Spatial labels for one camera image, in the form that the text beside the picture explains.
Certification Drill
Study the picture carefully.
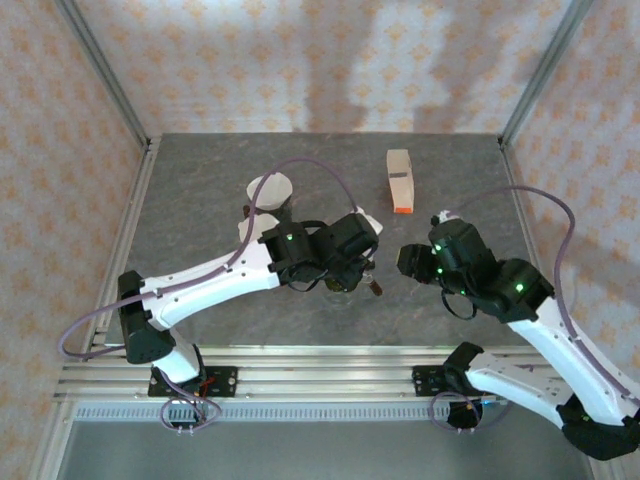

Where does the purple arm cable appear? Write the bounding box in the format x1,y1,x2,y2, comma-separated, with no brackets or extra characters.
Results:
58,157,360,362
449,185,640,409

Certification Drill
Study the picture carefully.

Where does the orange patterned white curtain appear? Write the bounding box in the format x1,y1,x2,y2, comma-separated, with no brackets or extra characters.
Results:
0,0,640,480

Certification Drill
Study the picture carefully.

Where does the short purple cable loop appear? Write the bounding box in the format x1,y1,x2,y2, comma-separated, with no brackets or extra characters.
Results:
159,392,225,435
430,389,516,434

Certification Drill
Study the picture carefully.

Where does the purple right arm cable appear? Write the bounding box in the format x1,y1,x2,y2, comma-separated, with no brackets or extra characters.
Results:
449,185,640,409

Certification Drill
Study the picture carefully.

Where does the aluminium frame post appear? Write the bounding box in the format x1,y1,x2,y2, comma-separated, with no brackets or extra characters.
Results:
498,0,597,151
53,0,154,151

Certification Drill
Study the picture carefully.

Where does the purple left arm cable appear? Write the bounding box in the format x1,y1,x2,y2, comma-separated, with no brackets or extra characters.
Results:
58,157,360,362

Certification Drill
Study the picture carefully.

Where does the grey lower shelf panel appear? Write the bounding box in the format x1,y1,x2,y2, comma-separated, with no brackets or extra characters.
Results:
64,418,591,480

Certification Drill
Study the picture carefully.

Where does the glass server with brown handle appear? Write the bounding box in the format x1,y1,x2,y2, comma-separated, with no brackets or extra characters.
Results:
319,274,385,314

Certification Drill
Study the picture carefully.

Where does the coffee filter pack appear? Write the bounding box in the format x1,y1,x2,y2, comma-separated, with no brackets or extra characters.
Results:
385,148,416,215

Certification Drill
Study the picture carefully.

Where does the grey slotted cable duct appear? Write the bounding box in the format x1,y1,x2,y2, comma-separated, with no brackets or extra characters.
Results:
74,402,454,422

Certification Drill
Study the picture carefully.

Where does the aluminium table edge rail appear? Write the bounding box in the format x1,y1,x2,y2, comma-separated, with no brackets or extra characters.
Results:
37,137,162,480
497,137,616,480

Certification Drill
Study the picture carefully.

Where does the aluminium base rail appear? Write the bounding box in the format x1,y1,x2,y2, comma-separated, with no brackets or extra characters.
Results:
54,343,551,402

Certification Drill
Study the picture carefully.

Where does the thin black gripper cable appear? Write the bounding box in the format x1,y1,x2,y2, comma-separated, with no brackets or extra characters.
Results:
439,287,477,322
286,269,330,294

